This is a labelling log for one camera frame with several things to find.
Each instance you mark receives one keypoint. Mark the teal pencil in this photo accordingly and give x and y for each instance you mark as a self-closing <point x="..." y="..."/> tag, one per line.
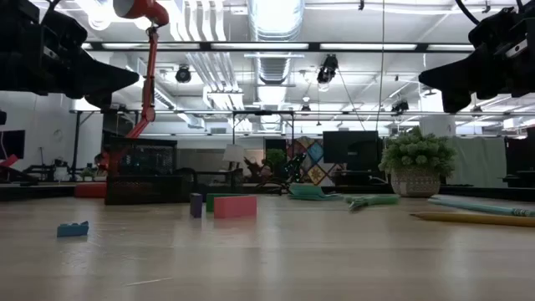
<point x="480" y="207"/>

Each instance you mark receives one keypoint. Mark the pink eraser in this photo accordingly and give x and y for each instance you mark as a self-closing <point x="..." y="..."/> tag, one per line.
<point x="235" y="207"/>

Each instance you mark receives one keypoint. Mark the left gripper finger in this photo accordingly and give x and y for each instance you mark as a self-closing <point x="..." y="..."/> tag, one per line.
<point x="108" y="79"/>
<point x="100" y="101"/>

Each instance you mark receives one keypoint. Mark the grey fabric partition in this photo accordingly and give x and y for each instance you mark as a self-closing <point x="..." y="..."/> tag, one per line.
<point x="480" y="161"/>

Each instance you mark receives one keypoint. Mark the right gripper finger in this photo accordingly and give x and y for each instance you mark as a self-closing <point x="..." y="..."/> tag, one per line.
<point x="451" y="77"/>
<point x="457" y="104"/>

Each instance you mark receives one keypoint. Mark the small blue block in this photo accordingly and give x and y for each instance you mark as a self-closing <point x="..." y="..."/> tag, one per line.
<point x="73" y="229"/>

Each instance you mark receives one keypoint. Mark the black rig light bar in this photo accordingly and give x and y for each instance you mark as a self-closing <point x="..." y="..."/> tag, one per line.
<point x="205" y="46"/>

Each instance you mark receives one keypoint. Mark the shiny corrugated ventilation duct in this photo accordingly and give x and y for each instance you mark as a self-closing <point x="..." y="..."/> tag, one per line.
<point x="276" y="16"/>

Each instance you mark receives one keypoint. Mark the colourful patchwork panel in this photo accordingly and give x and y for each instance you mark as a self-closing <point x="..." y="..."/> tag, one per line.
<point x="313" y="163"/>

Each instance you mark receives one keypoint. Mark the black mesh desk organizer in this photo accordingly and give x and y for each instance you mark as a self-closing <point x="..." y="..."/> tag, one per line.
<point x="142" y="188"/>

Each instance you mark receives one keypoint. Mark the green eraser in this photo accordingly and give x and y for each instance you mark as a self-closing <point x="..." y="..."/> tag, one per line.
<point x="210" y="202"/>

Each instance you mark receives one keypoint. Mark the small green plant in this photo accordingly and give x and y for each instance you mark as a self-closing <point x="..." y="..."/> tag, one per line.
<point x="275" y="158"/>

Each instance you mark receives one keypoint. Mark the purple eraser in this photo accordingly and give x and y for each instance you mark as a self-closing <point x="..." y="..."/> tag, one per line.
<point x="196" y="205"/>

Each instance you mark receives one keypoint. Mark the person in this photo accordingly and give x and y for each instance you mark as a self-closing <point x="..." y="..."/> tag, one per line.
<point x="100" y="161"/>

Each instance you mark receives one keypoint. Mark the red desk lamp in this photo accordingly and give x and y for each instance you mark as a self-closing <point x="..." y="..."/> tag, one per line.
<point x="142" y="8"/>

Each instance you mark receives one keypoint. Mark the large black monitor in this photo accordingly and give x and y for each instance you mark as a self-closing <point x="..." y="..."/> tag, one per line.
<point x="351" y="150"/>

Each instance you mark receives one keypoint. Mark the green plant in patterned pot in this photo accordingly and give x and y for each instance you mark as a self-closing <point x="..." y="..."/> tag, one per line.
<point x="416" y="154"/>

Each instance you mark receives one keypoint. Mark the white lampshade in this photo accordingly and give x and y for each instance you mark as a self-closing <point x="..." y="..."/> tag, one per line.
<point x="233" y="153"/>

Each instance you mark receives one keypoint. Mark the small black monitor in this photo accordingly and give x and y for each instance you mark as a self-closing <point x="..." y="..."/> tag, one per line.
<point x="11" y="144"/>

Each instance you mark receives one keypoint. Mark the red angled bar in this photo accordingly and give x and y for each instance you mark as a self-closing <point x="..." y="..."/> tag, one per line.
<point x="9" y="161"/>

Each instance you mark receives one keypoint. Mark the teal cloth piece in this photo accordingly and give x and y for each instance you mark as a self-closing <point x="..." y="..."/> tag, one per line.
<point x="309" y="191"/>

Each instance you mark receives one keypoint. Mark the black dome camera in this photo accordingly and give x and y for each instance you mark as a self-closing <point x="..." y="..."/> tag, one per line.
<point x="400" y="106"/>
<point x="327" y="69"/>
<point x="183" y="74"/>

